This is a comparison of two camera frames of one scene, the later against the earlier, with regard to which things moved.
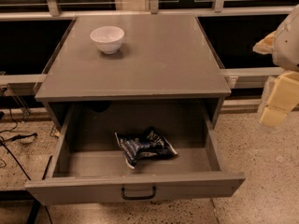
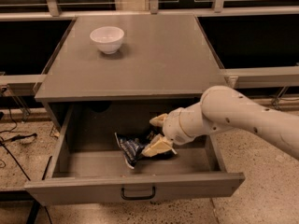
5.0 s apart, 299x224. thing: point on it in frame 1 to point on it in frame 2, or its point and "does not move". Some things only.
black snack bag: x=147 y=145 does not move
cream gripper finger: x=284 y=98 to x=158 y=146
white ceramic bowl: x=108 y=38 does not move
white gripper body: x=289 y=49 to x=172 y=125
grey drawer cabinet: x=133 y=61 does not move
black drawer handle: x=138 y=198 does not move
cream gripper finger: x=265 y=46 to x=158 y=120
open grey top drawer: x=89 y=168 does not move
